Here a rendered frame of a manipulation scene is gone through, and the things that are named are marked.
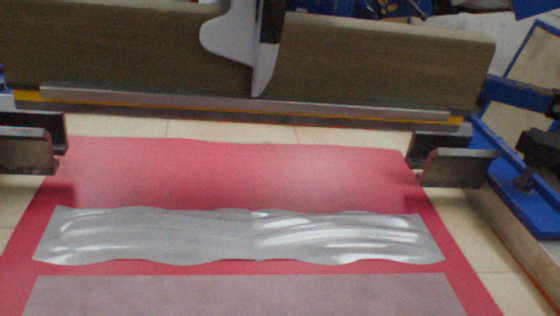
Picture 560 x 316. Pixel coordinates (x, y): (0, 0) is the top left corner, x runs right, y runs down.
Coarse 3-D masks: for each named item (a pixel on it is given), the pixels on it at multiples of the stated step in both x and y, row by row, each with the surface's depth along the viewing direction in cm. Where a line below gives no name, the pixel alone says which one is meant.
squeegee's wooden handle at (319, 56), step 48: (0, 0) 32; (48, 0) 32; (96, 0) 33; (144, 0) 34; (0, 48) 33; (48, 48) 34; (96, 48) 34; (144, 48) 35; (192, 48) 35; (288, 48) 37; (336, 48) 37; (384, 48) 38; (432, 48) 38; (480, 48) 39; (336, 96) 40; (384, 96) 40; (432, 96) 41
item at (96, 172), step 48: (96, 144) 51; (144, 144) 52; (192, 144) 54; (240, 144) 55; (48, 192) 43; (96, 192) 44; (144, 192) 45; (192, 192) 46; (240, 192) 47; (0, 288) 33; (48, 288) 33; (96, 288) 34; (144, 288) 35; (192, 288) 35; (240, 288) 36
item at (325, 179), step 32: (256, 160) 52; (288, 160) 53; (320, 160) 54; (352, 160) 55; (384, 160) 57; (256, 192) 47; (288, 192) 48; (320, 192) 49; (352, 192) 50; (384, 192) 50; (416, 192) 51; (448, 256) 43; (288, 288) 37; (320, 288) 37; (352, 288) 37; (384, 288) 38; (416, 288) 38; (448, 288) 39; (480, 288) 39
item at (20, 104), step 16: (80, 112) 38; (96, 112) 38; (112, 112) 39; (128, 112) 39; (144, 112) 39; (160, 112) 39; (176, 112) 39; (192, 112) 40; (208, 112) 40; (224, 112) 40; (240, 112) 40; (384, 128) 43; (400, 128) 44; (416, 128) 44; (432, 128) 44; (448, 128) 44
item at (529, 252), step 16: (352, 128) 63; (368, 128) 63; (464, 192) 52; (480, 192) 49; (480, 208) 49; (496, 208) 46; (496, 224) 46; (512, 224) 44; (512, 240) 44; (528, 240) 42; (544, 240) 41; (512, 256) 44; (528, 256) 42; (544, 256) 40; (528, 272) 42; (544, 272) 40; (544, 288) 39
